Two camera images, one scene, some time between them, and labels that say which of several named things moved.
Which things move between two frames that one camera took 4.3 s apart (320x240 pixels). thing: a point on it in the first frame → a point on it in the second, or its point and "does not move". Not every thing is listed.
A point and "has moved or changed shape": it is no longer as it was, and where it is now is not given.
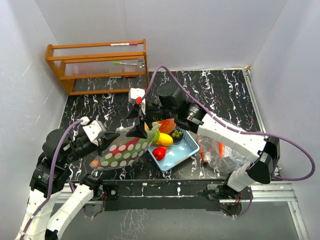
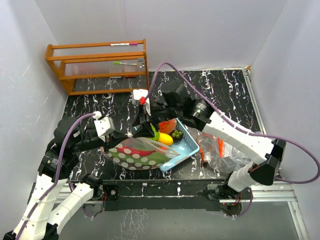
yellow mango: (165, 140) does not move
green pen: (120, 63) does not move
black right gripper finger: (134, 112) → (140, 111)
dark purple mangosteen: (177, 135) does not move
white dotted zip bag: (124, 150) has moved or changed shape
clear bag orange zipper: (221, 157) does not move
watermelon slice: (167, 125) does not move
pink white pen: (124, 44) does not move
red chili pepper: (126, 146) → (138, 152)
